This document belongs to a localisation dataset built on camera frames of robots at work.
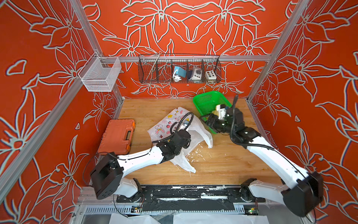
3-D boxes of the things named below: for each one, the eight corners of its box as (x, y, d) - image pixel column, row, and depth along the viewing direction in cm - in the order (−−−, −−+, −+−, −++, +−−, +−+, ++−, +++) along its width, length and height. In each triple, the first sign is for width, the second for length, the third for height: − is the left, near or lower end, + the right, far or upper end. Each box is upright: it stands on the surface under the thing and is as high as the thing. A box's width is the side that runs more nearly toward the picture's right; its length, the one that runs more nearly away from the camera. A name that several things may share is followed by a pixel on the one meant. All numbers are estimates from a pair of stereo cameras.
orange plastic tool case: (100, 154, 89) (97, 151, 86) (112, 123, 105) (109, 119, 101) (128, 154, 89) (126, 151, 85) (136, 123, 105) (134, 119, 101)
